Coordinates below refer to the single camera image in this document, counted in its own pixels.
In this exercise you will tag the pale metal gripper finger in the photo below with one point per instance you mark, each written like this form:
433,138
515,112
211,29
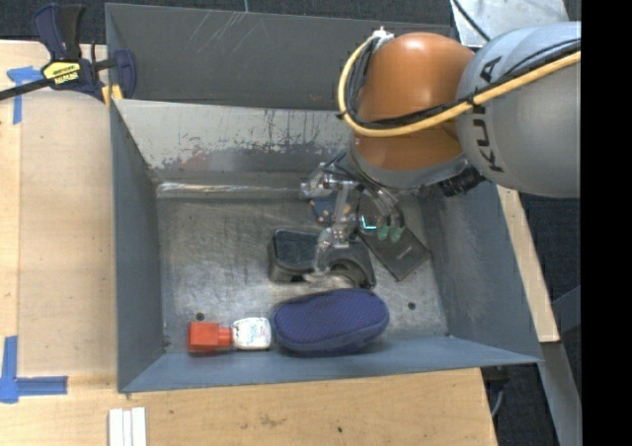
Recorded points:
330,256
316,183

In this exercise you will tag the black stapler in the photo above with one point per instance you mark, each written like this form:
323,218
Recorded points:
291,256

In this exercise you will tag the dark grey flat block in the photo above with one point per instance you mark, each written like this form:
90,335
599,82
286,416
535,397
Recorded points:
402,254

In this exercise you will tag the dark blue fabric pouch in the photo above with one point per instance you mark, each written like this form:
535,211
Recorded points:
331,321

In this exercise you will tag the grey metal bin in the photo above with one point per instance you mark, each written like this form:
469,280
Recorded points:
222,246

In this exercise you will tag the small dark blue dotted thing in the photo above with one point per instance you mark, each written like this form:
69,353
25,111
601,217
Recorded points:
322,209

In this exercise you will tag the white bottle with red cap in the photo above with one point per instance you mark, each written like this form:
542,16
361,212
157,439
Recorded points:
249,334

